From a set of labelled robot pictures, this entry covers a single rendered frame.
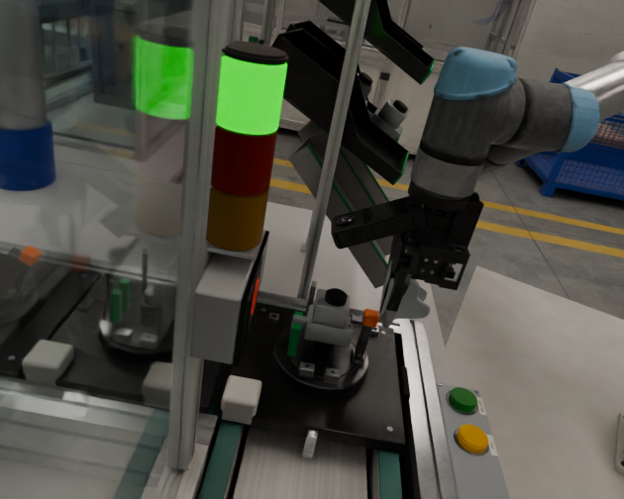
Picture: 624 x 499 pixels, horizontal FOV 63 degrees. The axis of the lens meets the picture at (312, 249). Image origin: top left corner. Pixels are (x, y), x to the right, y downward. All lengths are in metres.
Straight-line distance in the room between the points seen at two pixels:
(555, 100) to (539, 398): 0.60
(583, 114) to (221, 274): 0.43
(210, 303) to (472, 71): 0.34
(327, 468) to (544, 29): 9.16
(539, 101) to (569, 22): 9.10
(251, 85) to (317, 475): 0.50
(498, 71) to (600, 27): 9.33
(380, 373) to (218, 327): 0.40
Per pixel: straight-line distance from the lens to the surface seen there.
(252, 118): 0.38
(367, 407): 0.73
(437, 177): 0.59
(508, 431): 0.96
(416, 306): 0.68
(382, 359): 0.81
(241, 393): 0.68
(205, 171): 0.41
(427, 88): 4.77
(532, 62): 9.65
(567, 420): 1.05
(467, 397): 0.80
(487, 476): 0.74
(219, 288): 0.42
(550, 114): 0.62
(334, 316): 0.69
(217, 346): 0.44
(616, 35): 10.01
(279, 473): 0.70
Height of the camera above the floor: 1.48
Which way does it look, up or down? 29 degrees down
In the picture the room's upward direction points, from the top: 12 degrees clockwise
